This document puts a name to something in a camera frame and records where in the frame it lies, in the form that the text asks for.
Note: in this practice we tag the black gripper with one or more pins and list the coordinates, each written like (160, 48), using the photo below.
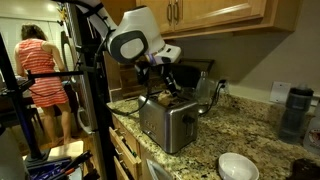
(165, 69)

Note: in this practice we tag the toasted bread slice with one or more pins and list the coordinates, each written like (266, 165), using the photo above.
(165, 98)

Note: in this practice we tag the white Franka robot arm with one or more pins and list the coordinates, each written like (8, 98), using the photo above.
(143, 26)

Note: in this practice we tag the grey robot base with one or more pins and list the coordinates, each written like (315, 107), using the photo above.
(11, 156)

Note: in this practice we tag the silver two slot toaster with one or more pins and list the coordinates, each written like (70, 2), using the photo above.
(166, 123)

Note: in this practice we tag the black coffee maker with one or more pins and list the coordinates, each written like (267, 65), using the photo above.
(190, 71)

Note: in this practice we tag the dark wooden cutting board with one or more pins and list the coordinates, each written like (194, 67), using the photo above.
(128, 83)

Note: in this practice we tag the wooden counter drawer unit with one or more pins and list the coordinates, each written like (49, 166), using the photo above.
(126, 153)

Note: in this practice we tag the stainless dishwasher panel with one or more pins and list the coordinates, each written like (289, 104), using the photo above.
(156, 171)

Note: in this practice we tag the white ceramic bowl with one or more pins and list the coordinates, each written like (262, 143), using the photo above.
(238, 166)

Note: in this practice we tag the dark grey sports bottle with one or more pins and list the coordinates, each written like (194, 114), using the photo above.
(295, 113)

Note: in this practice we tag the orange striped object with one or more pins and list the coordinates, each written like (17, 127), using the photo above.
(40, 73)

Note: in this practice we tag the round ceiling light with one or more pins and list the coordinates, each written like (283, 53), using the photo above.
(50, 7)

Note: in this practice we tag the white sports bottle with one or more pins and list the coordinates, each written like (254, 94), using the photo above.
(313, 133)

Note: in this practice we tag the black tripod stand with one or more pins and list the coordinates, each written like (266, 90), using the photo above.
(25, 126)

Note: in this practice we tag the blue tool tray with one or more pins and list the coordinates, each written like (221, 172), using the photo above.
(43, 168)

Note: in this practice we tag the white window blinds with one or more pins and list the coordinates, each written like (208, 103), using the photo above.
(8, 36)

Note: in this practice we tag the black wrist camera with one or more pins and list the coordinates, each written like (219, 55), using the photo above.
(142, 73)

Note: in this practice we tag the white wall outlet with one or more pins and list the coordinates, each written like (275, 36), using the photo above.
(227, 87)

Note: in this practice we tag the black vertical stand frame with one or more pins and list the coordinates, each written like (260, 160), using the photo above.
(96, 100)

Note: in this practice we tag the black stereo camera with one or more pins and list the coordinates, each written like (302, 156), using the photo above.
(88, 49)

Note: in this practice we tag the light wooden wall cabinet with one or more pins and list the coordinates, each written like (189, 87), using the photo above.
(233, 13)

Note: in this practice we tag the white switch plate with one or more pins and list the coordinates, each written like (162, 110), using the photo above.
(279, 92)

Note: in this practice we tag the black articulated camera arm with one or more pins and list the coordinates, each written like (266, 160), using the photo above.
(53, 74)

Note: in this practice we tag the yellow wall decoration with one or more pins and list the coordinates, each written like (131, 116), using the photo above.
(62, 13)

